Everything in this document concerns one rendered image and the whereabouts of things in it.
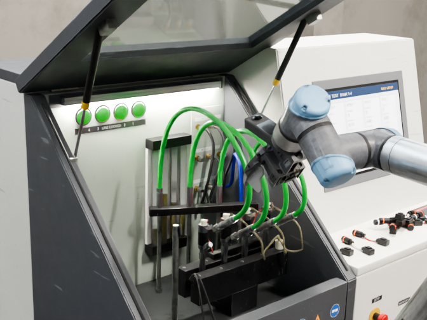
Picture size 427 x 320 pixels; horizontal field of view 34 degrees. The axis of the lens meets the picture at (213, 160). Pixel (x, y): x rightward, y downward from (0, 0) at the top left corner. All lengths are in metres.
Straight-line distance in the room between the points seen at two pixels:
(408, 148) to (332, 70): 0.96
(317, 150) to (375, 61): 1.16
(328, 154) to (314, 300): 0.68
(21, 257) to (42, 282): 0.12
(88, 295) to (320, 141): 0.74
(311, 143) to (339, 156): 0.06
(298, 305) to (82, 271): 0.56
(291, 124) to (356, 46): 1.04
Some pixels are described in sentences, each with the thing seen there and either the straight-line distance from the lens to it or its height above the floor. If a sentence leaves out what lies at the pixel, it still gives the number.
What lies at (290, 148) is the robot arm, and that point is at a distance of 1.44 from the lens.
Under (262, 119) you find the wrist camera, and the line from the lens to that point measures 1.55.
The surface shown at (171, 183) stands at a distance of 2.13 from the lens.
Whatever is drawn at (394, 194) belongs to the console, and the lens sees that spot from 2.51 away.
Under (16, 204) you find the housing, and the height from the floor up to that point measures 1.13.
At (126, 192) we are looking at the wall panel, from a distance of 2.07.
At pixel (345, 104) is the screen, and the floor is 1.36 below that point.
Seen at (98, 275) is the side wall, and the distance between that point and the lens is 1.71.
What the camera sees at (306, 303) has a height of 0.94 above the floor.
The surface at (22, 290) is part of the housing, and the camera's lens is 2.12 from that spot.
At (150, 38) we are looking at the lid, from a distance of 1.78.
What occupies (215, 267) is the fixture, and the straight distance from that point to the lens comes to 1.96.
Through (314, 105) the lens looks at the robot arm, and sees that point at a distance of 1.34.
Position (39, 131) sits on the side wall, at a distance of 1.84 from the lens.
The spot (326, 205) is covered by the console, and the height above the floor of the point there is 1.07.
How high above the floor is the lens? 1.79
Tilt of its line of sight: 16 degrees down
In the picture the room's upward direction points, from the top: 2 degrees clockwise
